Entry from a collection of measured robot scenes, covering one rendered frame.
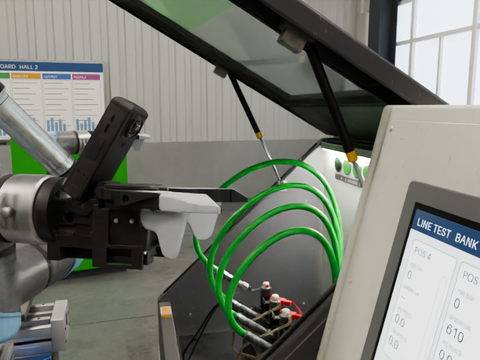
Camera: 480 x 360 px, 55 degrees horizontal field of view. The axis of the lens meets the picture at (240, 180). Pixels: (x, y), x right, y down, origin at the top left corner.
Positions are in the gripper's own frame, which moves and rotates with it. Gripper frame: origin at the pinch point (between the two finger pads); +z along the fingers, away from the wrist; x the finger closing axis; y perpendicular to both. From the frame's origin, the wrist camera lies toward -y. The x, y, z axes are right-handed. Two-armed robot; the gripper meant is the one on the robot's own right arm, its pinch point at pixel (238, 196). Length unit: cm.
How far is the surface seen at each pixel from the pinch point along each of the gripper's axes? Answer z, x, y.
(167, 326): -32, -76, 41
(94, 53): -330, -607, -173
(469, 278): 24.5, -8.5, 8.6
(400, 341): 18.9, -16.4, 18.9
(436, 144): 23.3, -19.7, -6.8
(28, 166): -234, -308, -1
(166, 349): -28, -64, 42
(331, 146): 11, -92, -10
